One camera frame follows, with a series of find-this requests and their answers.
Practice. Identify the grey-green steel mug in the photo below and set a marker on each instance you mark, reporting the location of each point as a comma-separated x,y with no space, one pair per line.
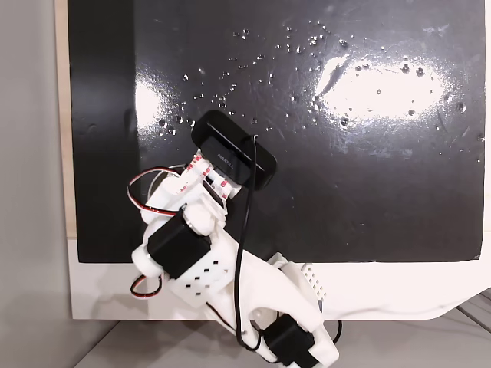
155,188

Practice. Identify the black table mat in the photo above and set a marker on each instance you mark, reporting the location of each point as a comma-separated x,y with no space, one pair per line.
364,184

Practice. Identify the black oval camera box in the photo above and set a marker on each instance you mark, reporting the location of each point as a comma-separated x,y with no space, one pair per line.
230,149

